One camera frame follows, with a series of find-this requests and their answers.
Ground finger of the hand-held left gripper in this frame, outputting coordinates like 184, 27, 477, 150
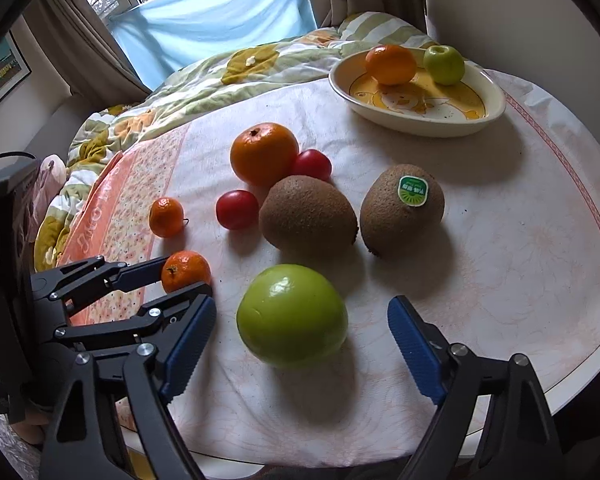
30, 255, 170, 313
52, 282, 215, 356

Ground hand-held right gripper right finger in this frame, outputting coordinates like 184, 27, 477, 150
387, 295, 566, 480

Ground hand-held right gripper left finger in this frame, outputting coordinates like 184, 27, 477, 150
39, 296, 217, 480

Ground small mandarin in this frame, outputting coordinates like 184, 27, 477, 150
161, 250, 212, 295
148, 197, 188, 239

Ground large green apple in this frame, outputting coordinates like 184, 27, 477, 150
236, 263, 349, 368

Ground small red tomato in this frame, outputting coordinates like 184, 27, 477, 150
291, 149, 332, 182
216, 189, 260, 231

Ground kiwi with green sticker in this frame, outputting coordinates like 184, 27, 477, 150
359, 163, 445, 257

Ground brown kiwi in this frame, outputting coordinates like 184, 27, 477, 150
258, 175, 359, 252

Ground orange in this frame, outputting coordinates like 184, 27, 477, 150
365, 44, 417, 86
230, 122, 300, 188

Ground cream bowl with yellow print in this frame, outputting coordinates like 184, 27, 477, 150
328, 50, 507, 138

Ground person's left forearm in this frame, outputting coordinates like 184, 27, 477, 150
0, 395, 56, 480

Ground pink cloth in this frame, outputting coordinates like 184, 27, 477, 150
30, 155, 68, 261

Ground green and yellow floral quilt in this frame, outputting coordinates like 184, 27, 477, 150
34, 12, 481, 271

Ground light blue window cloth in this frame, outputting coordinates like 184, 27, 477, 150
107, 0, 316, 91

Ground small green apple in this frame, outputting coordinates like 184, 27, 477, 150
423, 45, 466, 86

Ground framed wall picture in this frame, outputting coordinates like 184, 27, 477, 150
0, 30, 33, 126

